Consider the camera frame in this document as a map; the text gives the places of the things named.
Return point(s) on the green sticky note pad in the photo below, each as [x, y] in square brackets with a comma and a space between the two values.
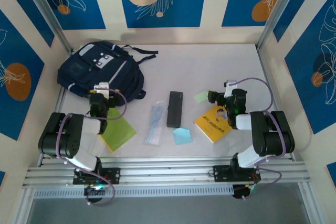
[201, 96]

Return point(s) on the navy blue school backpack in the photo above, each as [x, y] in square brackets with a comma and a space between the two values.
[78, 72]

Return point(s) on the yellow cartoon cover book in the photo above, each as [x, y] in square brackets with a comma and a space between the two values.
[210, 127]

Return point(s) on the lime green notebook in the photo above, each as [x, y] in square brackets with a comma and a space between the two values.
[118, 132]

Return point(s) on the black pencil case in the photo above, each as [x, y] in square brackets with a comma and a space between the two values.
[174, 108]

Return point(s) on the blue sticky note pad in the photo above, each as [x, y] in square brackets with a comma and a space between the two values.
[182, 136]

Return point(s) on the clear plastic stationery bag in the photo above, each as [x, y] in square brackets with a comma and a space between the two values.
[154, 124]

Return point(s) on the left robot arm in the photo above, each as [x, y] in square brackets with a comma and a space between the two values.
[65, 140]

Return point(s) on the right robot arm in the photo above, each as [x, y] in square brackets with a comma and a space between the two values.
[273, 134]

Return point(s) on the black controller board with LED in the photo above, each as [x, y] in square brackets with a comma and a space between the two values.
[240, 192]
[92, 191]

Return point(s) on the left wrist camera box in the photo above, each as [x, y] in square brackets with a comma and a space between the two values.
[102, 89]

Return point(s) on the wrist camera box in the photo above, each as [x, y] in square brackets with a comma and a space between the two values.
[229, 86]
[102, 89]

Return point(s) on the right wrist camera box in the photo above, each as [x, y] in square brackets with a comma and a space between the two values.
[229, 86]

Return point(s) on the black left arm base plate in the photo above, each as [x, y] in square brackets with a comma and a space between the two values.
[113, 175]

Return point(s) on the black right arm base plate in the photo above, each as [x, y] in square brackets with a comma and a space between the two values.
[220, 174]

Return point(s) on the aluminium mounting rail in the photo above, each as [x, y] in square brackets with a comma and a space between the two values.
[168, 171]

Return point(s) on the aluminium frame post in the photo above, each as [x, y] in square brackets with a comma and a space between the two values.
[47, 11]
[281, 11]

